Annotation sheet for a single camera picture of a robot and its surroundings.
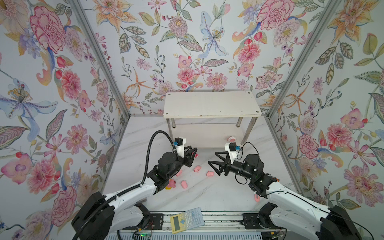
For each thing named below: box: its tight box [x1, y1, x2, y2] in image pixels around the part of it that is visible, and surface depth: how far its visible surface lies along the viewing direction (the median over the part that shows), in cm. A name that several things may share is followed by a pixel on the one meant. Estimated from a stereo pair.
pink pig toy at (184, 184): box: [180, 180, 188, 189], surface depth 87 cm
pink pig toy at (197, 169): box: [193, 165, 202, 173], surface depth 92 cm
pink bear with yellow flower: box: [165, 179, 176, 190], surface depth 86 cm
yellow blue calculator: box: [170, 207, 205, 235], surface depth 75 cm
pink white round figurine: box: [227, 136, 237, 143], surface depth 95 cm
